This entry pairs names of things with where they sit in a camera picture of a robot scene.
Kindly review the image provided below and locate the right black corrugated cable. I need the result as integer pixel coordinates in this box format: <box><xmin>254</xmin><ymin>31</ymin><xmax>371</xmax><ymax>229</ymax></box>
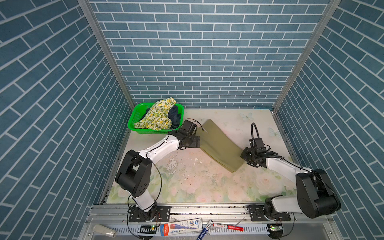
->
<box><xmin>250</xmin><ymin>122</ymin><xmax>261</xmax><ymax>151</ymax></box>

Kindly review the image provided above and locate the dark navy skirt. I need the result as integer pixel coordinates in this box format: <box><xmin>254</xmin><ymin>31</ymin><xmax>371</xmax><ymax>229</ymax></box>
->
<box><xmin>168</xmin><ymin>105</ymin><xmax>181</xmax><ymax>130</ymax></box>

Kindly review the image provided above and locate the green plastic basket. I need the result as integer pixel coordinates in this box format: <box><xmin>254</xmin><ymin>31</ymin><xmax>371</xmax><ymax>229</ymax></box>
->
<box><xmin>127</xmin><ymin>103</ymin><xmax>185</xmax><ymax>135</ymax></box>

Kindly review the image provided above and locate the left black cable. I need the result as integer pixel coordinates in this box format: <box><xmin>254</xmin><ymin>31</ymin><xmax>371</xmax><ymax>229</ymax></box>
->
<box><xmin>125</xmin><ymin>118</ymin><xmax>205</xmax><ymax>239</ymax></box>

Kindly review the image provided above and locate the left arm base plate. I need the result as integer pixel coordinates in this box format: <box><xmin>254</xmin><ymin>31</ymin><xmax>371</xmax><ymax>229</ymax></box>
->
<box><xmin>128</xmin><ymin>206</ymin><xmax>171</xmax><ymax>223</ymax></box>

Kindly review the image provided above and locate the red blue toothpaste box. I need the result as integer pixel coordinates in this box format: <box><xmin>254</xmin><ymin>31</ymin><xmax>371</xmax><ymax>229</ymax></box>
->
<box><xmin>160</xmin><ymin>218</ymin><xmax>203</xmax><ymax>237</ymax></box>

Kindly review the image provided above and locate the olive green skirt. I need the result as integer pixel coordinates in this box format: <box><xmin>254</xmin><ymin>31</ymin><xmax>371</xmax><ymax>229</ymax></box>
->
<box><xmin>197</xmin><ymin>120</ymin><xmax>245</xmax><ymax>173</ymax></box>

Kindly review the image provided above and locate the yellow floral skirt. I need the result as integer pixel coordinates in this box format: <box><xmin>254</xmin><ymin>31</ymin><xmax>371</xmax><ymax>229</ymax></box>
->
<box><xmin>134</xmin><ymin>97</ymin><xmax>177</xmax><ymax>131</ymax></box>

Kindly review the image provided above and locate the blue marker pen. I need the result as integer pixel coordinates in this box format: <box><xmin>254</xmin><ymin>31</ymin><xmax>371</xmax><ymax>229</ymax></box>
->
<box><xmin>197</xmin><ymin>220</ymin><xmax>213</xmax><ymax>240</ymax></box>

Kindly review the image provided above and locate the red marker pen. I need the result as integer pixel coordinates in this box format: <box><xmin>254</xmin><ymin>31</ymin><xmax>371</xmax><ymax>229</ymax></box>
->
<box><xmin>213</xmin><ymin>223</ymin><xmax>244</xmax><ymax>232</ymax></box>

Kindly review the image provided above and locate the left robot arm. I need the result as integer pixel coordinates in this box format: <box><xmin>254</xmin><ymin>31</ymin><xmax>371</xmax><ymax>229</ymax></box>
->
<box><xmin>115</xmin><ymin>119</ymin><xmax>200</xmax><ymax>213</ymax></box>

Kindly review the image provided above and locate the aluminium rail frame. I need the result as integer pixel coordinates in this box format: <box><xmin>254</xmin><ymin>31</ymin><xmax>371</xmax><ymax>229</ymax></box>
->
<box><xmin>79</xmin><ymin>203</ymin><xmax>342</xmax><ymax>240</ymax></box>

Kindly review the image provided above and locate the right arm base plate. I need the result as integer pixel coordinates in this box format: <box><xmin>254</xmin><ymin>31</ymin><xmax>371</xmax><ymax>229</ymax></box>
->
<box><xmin>246</xmin><ymin>205</ymin><xmax>291</xmax><ymax>222</ymax></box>

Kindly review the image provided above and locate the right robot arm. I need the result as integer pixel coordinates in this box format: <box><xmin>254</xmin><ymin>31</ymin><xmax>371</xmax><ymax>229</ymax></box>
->
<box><xmin>241</xmin><ymin>138</ymin><xmax>342</xmax><ymax>221</ymax></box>

